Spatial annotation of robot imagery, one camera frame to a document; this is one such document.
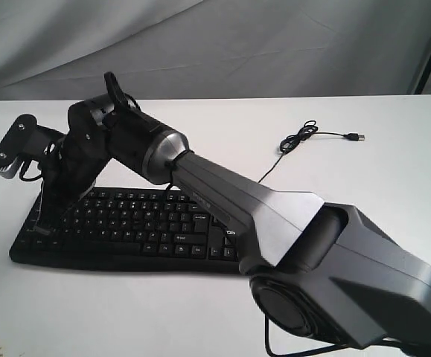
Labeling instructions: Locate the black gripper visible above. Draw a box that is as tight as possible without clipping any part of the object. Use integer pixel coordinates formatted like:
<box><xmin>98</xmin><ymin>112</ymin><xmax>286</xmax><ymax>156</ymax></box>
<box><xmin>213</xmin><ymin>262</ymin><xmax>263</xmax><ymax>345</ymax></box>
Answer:
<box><xmin>32</xmin><ymin>137</ymin><xmax>108</xmax><ymax>236</ymax></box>

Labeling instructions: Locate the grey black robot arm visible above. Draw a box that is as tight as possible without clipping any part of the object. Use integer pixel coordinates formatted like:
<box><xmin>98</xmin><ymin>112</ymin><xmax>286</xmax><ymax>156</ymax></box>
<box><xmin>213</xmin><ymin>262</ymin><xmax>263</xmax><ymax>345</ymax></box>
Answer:
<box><xmin>36</xmin><ymin>73</ymin><xmax>431</xmax><ymax>356</ymax></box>

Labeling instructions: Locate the black acer keyboard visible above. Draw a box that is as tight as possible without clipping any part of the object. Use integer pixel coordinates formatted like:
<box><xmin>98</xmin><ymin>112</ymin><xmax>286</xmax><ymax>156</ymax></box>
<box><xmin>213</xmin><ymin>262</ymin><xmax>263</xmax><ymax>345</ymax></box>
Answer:
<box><xmin>9</xmin><ymin>187</ymin><xmax>239</xmax><ymax>275</ymax></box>

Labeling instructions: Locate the grey backdrop cloth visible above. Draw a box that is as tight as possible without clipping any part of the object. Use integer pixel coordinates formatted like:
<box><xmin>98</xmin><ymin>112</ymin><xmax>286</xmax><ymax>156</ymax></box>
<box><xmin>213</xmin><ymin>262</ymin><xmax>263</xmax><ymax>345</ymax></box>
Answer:
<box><xmin>0</xmin><ymin>1</ymin><xmax>431</xmax><ymax>100</ymax></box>

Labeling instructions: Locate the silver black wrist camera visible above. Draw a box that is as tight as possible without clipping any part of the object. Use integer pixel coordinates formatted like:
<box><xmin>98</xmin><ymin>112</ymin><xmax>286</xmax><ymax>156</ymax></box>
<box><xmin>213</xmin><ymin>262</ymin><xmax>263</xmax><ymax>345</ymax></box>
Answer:
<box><xmin>0</xmin><ymin>114</ymin><xmax>65</xmax><ymax>181</ymax></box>

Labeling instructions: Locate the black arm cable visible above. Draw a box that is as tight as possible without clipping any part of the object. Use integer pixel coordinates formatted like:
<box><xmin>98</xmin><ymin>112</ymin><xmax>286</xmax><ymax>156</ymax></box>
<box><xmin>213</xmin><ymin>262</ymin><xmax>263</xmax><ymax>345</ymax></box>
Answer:
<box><xmin>263</xmin><ymin>315</ymin><xmax>431</xmax><ymax>357</ymax></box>

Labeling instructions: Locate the black usb cable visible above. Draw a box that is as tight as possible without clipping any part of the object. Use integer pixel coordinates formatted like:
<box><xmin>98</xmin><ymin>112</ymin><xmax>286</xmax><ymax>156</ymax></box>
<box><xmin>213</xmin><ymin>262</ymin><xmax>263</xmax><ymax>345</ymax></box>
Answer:
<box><xmin>257</xmin><ymin>119</ymin><xmax>366</xmax><ymax>184</ymax></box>

